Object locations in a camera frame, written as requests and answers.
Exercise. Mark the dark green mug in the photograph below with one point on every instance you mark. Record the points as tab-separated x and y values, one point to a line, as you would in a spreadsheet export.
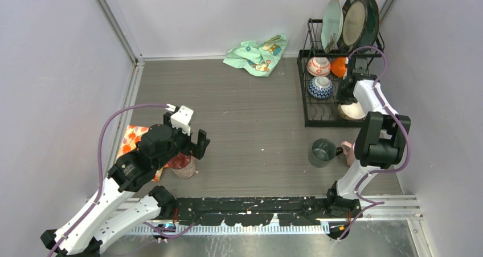
322	152

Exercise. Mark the mint green cartoon cloth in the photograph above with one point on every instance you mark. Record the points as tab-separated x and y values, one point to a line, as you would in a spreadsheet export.
258	59

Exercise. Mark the pale pink mug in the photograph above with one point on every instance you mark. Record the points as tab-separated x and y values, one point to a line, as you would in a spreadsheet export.
349	152

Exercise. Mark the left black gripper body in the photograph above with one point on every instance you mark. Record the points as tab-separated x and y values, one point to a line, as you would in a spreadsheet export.
181	142

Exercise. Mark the white ceramic bowl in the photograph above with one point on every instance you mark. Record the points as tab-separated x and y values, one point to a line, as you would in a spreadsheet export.
352	112

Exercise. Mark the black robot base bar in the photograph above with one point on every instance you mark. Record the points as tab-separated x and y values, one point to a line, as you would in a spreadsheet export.
257	211

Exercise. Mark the white bowl orange outside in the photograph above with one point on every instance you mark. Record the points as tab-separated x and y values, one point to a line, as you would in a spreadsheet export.
338	67

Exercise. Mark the orange coral pattern bowl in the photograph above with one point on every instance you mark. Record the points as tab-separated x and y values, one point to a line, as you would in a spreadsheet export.
319	66

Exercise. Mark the black rimmed cream plate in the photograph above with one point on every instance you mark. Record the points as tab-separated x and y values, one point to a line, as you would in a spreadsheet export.
354	20

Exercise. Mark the orange floral cloth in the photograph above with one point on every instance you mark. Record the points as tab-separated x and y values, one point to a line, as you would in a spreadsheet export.
131	136

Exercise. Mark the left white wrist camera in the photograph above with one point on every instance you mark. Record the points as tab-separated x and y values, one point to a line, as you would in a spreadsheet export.
181	117

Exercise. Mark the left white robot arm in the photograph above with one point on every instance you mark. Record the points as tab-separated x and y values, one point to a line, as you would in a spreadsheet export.
92	230

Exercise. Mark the mint green flower plate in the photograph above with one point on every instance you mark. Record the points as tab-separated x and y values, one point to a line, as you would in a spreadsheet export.
332	24

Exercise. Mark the dark blue floral plate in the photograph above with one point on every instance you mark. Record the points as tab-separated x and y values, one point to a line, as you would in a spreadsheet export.
371	28

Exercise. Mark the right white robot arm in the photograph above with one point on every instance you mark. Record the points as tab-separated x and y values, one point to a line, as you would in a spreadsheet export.
379	145

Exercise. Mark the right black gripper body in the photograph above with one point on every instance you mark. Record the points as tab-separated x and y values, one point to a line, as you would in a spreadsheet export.
344	96

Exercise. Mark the pink glass mug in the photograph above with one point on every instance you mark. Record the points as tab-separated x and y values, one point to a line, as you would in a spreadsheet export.
183	166

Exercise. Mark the black wire dish rack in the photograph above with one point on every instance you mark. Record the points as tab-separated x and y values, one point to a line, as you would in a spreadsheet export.
317	112

